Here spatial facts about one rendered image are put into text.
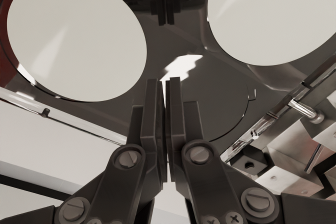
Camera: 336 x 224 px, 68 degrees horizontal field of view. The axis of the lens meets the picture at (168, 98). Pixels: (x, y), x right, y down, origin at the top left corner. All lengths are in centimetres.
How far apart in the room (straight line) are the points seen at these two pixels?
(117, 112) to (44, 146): 21
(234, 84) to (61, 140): 27
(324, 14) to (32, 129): 36
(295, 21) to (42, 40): 18
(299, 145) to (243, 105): 11
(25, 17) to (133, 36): 7
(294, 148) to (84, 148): 28
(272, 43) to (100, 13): 13
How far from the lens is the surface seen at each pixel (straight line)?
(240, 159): 28
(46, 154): 43
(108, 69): 20
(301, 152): 33
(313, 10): 21
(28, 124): 39
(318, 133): 27
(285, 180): 32
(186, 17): 18
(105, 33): 19
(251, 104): 23
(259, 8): 19
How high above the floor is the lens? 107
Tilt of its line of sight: 53 degrees down
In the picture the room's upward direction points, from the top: 179 degrees clockwise
